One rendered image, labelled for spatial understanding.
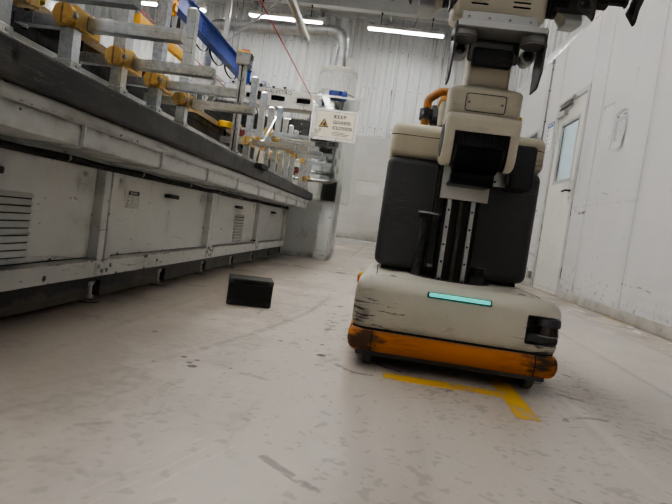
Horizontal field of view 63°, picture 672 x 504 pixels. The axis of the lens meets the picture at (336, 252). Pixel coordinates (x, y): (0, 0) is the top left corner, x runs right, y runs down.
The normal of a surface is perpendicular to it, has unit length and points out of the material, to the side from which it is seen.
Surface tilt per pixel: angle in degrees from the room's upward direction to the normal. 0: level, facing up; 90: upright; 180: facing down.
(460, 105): 98
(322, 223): 90
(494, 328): 90
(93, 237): 90
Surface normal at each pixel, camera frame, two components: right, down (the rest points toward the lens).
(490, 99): -0.11, 0.18
